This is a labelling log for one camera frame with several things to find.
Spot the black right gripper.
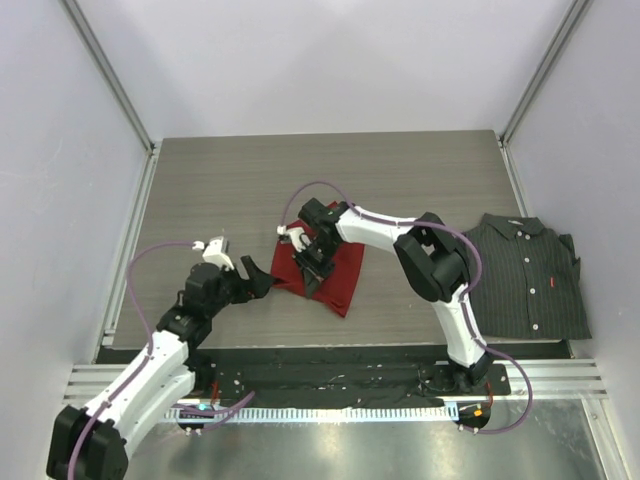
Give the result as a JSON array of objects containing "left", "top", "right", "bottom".
[{"left": 293, "top": 237, "right": 342, "bottom": 297}]

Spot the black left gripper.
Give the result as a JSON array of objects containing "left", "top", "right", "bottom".
[{"left": 206, "top": 256, "right": 273, "bottom": 318}]

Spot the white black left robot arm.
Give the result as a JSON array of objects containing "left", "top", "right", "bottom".
[{"left": 46, "top": 256, "right": 274, "bottom": 479}]

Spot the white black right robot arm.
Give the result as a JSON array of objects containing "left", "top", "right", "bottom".
[{"left": 277, "top": 198, "right": 492, "bottom": 395}]

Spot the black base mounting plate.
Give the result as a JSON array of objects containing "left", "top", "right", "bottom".
[{"left": 94, "top": 341, "right": 574, "bottom": 409}]

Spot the dark striped button shirt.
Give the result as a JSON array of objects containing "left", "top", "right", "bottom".
[{"left": 465, "top": 213, "right": 591, "bottom": 340}]

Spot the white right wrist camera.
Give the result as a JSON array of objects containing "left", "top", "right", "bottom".
[{"left": 276, "top": 225, "right": 312, "bottom": 253}]

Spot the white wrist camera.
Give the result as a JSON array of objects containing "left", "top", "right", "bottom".
[
  {"left": 191, "top": 236, "right": 236, "bottom": 271},
  {"left": 276, "top": 225, "right": 312, "bottom": 253}
]

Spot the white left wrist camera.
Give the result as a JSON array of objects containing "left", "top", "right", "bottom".
[{"left": 191, "top": 236, "right": 236, "bottom": 271}]

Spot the white slotted cable duct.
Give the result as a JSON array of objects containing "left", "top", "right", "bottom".
[{"left": 164, "top": 404, "right": 460, "bottom": 424}]

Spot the aluminium front rail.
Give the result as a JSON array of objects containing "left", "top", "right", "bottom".
[{"left": 62, "top": 359, "right": 608, "bottom": 405}]

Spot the left aluminium frame post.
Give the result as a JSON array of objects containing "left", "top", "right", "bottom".
[{"left": 59, "top": 0, "right": 155, "bottom": 154}]

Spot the aluminium frame post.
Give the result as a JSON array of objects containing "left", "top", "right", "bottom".
[
  {"left": 59, "top": 0, "right": 155, "bottom": 154},
  {"left": 498, "top": 0, "right": 592, "bottom": 148}
]

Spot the right aluminium frame post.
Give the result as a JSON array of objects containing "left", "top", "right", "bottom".
[{"left": 498, "top": 0, "right": 592, "bottom": 148}]

